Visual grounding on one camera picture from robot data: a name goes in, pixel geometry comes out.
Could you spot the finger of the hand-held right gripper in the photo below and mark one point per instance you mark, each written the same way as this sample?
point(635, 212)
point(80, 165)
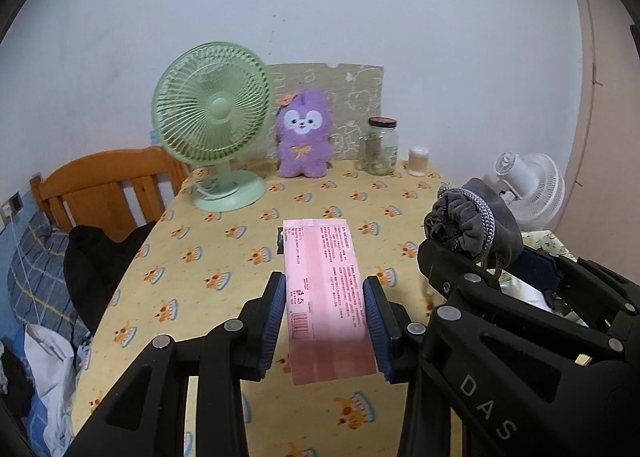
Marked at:
point(440, 264)
point(540, 267)

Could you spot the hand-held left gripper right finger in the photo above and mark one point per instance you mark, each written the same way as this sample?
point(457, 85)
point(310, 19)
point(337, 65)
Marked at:
point(376, 327)

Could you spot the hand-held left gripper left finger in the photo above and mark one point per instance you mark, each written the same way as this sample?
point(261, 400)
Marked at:
point(272, 322)

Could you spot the pink packet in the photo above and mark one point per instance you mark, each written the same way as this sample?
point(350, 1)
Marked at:
point(325, 297)

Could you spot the white standing fan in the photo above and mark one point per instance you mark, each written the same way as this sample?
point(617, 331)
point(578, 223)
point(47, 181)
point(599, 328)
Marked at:
point(535, 187)

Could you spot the yellow printed tablecloth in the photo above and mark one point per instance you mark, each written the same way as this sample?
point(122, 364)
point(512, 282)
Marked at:
point(210, 247)

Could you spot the cotton swab container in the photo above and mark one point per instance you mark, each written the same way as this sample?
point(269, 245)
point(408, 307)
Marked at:
point(418, 164)

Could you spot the glass jar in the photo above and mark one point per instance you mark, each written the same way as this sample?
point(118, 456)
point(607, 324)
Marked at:
point(382, 152)

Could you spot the beige door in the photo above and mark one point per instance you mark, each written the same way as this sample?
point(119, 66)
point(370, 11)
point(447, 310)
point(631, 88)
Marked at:
point(610, 137)

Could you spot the purple plush toy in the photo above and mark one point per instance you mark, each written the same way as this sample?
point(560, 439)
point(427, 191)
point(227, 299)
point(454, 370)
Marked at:
point(305, 152)

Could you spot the black bag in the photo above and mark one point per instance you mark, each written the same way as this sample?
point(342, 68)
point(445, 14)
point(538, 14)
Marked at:
point(100, 267)

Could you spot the green desk fan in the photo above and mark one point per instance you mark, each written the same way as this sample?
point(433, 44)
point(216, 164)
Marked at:
point(215, 112)

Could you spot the white cloth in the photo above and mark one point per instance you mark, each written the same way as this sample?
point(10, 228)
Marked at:
point(45, 357)

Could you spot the blue plaid bedding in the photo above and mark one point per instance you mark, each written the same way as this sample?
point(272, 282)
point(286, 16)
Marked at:
point(40, 267)

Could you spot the patterned wall board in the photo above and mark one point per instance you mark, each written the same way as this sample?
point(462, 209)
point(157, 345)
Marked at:
point(360, 87)

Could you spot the wall socket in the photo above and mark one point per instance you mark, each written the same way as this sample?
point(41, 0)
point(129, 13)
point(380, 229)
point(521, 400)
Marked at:
point(15, 204)

